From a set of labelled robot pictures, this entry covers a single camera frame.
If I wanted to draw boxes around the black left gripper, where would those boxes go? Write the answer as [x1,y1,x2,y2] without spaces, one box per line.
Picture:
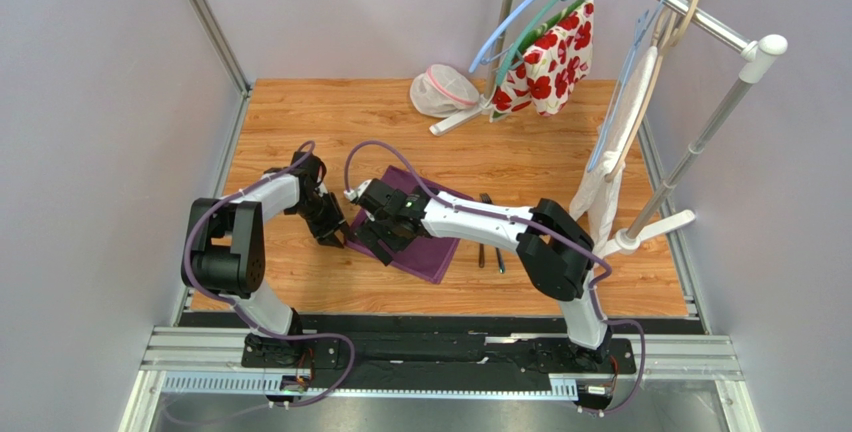
[291,192,354,249]

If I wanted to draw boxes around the purple cloth napkin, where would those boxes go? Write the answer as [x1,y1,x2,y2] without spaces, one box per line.
[346,165,473,284]

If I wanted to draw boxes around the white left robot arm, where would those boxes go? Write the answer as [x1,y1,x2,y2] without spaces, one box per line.
[181,151,349,339]

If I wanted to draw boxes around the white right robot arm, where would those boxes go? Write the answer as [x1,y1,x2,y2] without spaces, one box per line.
[344,179,611,350]

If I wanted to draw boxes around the white mesh laundry bag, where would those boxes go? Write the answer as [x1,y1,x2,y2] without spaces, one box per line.
[409,64,480,118]

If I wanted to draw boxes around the white towel on hanger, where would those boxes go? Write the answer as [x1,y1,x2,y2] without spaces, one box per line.
[569,46,658,252]

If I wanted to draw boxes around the red poppy floral cloth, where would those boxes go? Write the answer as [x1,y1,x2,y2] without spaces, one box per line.
[489,0,595,122]

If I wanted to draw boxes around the metal clothes rack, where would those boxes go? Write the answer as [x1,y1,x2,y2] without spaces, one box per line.
[429,0,789,256]

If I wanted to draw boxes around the blue thin wire hanger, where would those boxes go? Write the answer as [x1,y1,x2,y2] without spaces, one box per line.
[586,0,666,172]

